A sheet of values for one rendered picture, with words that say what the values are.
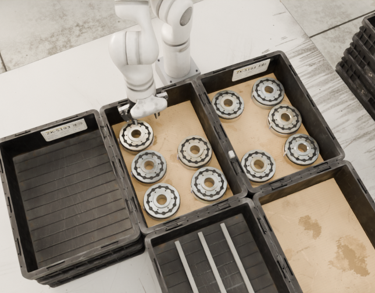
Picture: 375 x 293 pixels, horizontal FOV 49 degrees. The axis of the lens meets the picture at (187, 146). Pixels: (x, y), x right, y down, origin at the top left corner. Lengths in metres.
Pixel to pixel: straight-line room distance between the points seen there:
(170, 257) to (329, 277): 0.43
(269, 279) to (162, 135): 0.52
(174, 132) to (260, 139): 0.27
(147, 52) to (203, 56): 0.74
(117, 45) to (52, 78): 0.74
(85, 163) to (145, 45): 0.51
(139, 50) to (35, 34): 1.87
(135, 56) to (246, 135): 0.53
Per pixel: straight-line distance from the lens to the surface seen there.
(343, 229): 1.25
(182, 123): 1.28
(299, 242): 1.20
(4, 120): 1.55
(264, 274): 1.16
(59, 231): 1.20
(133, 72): 0.93
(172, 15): 1.19
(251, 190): 1.10
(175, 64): 1.37
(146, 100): 1.00
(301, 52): 1.66
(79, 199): 1.21
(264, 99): 1.32
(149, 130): 1.23
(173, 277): 1.13
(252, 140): 1.27
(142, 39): 0.87
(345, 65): 2.22
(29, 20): 2.78
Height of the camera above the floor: 1.95
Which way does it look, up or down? 65 degrees down
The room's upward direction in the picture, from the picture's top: 3 degrees clockwise
